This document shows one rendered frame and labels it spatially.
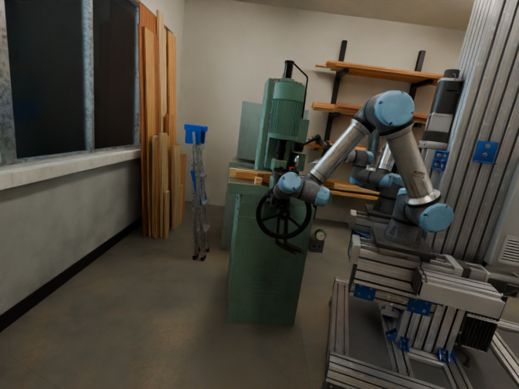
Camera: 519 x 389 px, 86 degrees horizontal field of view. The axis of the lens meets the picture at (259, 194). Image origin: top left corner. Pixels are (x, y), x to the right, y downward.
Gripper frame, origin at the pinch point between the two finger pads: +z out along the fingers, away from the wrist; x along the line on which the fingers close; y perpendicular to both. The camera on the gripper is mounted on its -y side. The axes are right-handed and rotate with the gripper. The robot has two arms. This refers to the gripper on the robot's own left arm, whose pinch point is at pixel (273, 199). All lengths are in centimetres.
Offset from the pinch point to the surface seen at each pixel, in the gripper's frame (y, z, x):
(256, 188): -10.7, 21.0, -6.4
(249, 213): 2.1, 28.3, -8.7
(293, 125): -46.9, 10.8, 11.2
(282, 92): -62, 3, 3
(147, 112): -100, 109, -101
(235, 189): -9.4, 21.8, -17.9
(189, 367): 82, 35, -33
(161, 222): -8, 160, -85
